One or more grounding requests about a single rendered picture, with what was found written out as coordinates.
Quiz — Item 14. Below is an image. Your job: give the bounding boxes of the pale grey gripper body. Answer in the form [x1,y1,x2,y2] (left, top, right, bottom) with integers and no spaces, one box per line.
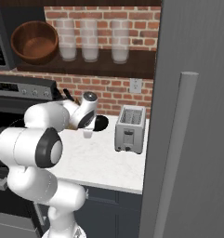
[82,127,95,139]

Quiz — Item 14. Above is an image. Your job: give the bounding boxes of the black bowl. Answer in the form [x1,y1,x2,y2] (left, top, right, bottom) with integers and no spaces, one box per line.
[92,114,110,133]

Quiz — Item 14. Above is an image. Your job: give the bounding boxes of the dark blue base cabinet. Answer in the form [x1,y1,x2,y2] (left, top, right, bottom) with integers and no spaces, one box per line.
[73,184,144,238]

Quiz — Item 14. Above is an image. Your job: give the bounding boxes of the brown wooden bowl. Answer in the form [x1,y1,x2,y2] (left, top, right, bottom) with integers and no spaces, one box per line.
[9,20,59,66]

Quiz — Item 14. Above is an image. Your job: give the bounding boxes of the dark wooden upper cabinet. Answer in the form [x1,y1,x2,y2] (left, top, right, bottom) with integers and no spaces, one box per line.
[0,0,163,8]

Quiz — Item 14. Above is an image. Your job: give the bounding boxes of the silver toaster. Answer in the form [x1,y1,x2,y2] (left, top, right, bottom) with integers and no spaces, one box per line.
[113,104,147,155]

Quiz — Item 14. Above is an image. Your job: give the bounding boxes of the steel and black stove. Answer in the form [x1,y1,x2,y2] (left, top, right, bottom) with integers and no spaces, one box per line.
[0,73,59,238]

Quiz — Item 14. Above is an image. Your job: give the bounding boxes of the grey fridge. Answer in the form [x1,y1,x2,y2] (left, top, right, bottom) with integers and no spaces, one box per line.
[138,0,224,238]

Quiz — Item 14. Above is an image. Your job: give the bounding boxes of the white wall outlet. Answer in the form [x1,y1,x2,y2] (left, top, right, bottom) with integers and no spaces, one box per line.
[129,77,143,95]

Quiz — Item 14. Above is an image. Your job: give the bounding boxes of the dark wooden wall shelf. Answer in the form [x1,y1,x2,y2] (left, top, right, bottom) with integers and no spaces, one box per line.
[16,48,157,80]

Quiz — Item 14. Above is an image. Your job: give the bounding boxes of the grey fridge handle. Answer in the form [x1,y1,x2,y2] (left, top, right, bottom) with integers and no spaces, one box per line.
[152,71,200,238]

